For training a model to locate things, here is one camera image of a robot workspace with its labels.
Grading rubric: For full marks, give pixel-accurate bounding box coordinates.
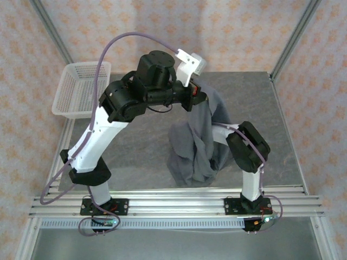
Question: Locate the grey t-shirt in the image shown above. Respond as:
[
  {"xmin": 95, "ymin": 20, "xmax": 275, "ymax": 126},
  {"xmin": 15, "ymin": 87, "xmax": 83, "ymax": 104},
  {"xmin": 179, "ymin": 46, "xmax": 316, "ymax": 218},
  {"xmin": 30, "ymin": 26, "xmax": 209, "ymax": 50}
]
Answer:
[{"xmin": 166, "ymin": 80, "xmax": 236, "ymax": 187}]

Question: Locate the white plastic basket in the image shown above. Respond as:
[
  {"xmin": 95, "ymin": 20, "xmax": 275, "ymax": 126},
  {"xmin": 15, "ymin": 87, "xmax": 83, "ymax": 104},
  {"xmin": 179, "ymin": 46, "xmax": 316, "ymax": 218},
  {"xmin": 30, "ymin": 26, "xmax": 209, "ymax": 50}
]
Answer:
[{"xmin": 51, "ymin": 61, "xmax": 112, "ymax": 119}]

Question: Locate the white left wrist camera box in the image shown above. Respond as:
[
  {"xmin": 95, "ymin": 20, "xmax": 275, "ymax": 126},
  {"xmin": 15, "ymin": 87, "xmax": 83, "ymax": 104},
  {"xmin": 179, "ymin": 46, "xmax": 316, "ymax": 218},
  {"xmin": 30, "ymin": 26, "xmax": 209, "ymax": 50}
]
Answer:
[{"xmin": 175, "ymin": 48, "xmax": 208, "ymax": 87}]

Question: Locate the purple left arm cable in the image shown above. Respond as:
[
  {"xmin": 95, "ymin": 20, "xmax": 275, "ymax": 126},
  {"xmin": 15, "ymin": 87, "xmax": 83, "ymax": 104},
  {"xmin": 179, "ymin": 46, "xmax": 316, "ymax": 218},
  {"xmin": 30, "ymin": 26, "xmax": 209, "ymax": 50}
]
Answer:
[{"xmin": 40, "ymin": 31, "xmax": 179, "ymax": 237}]

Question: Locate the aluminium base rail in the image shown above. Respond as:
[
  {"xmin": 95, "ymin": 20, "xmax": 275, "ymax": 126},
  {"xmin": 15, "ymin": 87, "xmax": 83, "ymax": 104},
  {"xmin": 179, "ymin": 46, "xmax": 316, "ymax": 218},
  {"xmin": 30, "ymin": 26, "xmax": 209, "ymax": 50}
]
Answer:
[{"xmin": 28, "ymin": 186, "xmax": 325, "ymax": 218}]

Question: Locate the aluminium frame post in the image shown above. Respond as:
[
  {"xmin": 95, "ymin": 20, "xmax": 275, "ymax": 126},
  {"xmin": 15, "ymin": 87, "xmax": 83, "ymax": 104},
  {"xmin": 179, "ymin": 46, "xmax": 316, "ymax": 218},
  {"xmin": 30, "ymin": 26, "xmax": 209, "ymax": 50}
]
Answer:
[
  {"xmin": 269, "ymin": 0, "xmax": 323, "ymax": 82},
  {"xmin": 29, "ymin": 0, "xmax": 74, "ymax": 65}
]

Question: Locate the white slotted cable duct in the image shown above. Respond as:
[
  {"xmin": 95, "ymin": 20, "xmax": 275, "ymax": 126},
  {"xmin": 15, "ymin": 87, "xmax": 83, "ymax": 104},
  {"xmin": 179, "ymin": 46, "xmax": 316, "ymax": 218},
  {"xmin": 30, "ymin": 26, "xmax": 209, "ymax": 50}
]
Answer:
[{"xmin": 40, "ymin": 218, "xmax": 246, "ymax": 230}]

